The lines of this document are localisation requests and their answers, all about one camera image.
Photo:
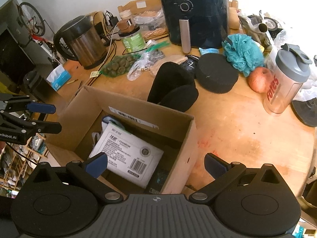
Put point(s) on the green labelled jar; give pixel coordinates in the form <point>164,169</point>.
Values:
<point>133,41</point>

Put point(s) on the clear plastic bag dark items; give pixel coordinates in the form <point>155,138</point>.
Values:
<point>144,63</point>

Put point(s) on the red bicycle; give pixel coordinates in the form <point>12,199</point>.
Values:
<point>30,17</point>

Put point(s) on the black sports gloves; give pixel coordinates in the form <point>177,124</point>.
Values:
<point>190,64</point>

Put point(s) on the brown cardboard box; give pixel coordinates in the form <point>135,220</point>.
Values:
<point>172,131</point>

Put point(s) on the beige lidded jar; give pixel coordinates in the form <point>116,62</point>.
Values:
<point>126,14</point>

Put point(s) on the white labelled package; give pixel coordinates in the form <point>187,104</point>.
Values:
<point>127,155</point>

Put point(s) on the red apple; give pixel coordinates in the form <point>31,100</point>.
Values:
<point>260,79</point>

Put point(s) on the wooden shoe rack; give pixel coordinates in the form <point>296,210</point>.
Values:
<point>18,161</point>

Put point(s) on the beige burlap pouch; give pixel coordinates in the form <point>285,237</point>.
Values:
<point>178,59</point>

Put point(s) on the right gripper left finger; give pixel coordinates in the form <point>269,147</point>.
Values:
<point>86,174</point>

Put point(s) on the small brown wooden box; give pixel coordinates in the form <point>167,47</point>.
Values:
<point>126,25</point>

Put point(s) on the blue wet wipes pack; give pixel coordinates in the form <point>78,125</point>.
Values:
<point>204,51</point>

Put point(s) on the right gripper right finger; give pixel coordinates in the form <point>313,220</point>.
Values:
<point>224,174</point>

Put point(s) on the silver metal tube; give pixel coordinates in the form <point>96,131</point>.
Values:
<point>261,28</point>

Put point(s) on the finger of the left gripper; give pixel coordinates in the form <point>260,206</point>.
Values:
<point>47,127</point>
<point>41,108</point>

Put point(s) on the black round stand base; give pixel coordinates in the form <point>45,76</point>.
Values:
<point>306,111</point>

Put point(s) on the black round foam cushion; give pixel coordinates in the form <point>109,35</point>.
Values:
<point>215,73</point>

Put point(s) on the dark blue air fryer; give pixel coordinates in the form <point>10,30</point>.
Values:
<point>196,23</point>

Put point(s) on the blue tissue box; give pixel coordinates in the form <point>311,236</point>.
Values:
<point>58,77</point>

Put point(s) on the clear shaker bottle grey lid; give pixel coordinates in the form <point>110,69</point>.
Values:
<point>291,70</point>

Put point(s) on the brown electric kettle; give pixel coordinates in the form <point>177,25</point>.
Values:
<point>79,41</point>

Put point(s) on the green net bag of nuts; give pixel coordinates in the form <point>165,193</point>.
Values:
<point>119,65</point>

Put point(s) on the black power adapter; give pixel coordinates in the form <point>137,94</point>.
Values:
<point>110,19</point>

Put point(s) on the teal mesh bath loofah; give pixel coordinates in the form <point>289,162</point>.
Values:
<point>243,53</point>

